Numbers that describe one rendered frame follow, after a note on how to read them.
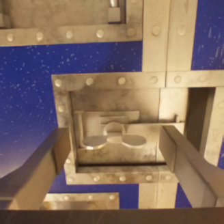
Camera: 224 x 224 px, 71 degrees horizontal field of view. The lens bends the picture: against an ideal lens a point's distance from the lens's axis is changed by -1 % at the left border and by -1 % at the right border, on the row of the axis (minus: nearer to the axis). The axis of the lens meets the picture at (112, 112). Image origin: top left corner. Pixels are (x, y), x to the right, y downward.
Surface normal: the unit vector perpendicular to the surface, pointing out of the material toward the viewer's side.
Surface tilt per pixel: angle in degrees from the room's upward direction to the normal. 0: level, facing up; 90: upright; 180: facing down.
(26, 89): 90
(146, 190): 90
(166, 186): 90
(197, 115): 90
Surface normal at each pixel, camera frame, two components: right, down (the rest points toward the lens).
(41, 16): -0.01, 0.30
